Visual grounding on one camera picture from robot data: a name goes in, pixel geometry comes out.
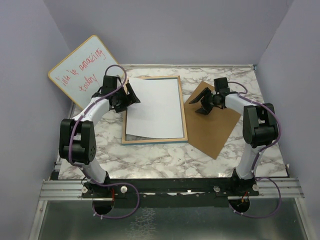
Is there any brown cardboard backing board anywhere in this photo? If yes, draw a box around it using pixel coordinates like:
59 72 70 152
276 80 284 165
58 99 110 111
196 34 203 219
184 81 241 159

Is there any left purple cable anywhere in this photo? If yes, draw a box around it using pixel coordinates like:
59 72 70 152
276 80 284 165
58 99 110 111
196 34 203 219
67 64 141 221

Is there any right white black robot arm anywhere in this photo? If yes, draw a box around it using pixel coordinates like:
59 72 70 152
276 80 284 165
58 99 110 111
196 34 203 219
189 77 282 196

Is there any hot air balloon photo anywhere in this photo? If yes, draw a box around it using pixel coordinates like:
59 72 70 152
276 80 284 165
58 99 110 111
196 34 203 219
126 77 185 139

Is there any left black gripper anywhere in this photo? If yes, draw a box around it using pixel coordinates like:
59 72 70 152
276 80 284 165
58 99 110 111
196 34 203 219
113 83 140 113

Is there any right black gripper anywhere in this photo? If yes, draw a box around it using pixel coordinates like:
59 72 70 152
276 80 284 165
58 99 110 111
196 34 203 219
190 87 219 115

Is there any small whiteboard with red writing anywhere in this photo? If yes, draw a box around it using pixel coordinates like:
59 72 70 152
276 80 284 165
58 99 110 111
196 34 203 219
48 35 124 109

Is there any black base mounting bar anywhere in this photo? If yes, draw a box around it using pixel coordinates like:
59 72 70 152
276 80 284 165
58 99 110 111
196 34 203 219
81 177 259 209

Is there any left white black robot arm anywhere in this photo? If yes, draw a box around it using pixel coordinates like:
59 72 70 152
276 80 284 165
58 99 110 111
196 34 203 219
59 75 141 198

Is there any blue wooden photo frame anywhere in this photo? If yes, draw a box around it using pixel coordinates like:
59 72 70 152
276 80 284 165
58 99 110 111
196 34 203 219
121 75 188 145

